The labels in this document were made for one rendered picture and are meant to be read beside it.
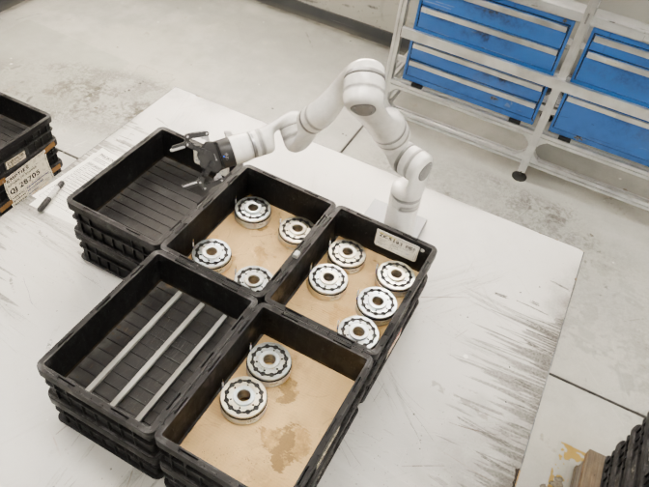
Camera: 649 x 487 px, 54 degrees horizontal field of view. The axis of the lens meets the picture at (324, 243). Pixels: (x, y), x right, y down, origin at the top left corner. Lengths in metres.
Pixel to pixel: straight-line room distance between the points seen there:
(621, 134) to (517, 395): 1.89
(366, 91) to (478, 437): 0.87
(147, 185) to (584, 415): 1.83
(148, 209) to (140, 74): 2.19
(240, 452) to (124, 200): 0.83
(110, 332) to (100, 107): 2.28
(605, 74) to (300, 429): 2.33
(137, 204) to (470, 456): 1.11
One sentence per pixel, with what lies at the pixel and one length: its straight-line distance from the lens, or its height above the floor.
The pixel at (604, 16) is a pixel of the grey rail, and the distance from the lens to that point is 3.14.
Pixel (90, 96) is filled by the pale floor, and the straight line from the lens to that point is 3.82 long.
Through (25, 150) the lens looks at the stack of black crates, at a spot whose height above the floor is 0.52.
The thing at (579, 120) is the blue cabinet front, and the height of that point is 0.44.
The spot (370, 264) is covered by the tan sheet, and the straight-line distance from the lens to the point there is 1.73.
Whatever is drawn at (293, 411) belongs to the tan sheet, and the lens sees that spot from 1.45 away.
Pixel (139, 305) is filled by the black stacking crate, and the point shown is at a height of 0.83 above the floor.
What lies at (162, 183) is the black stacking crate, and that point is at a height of 0.83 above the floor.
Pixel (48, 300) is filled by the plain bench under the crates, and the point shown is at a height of 0.70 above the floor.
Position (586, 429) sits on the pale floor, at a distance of 2.68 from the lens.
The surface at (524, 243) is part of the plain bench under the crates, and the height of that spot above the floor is 0.70.
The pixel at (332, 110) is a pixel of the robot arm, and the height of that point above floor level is 1.24.
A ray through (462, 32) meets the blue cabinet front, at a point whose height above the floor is 0.67.
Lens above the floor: 2.10
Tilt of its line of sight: 46 degrees down
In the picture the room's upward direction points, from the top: 9 degrees clockwise
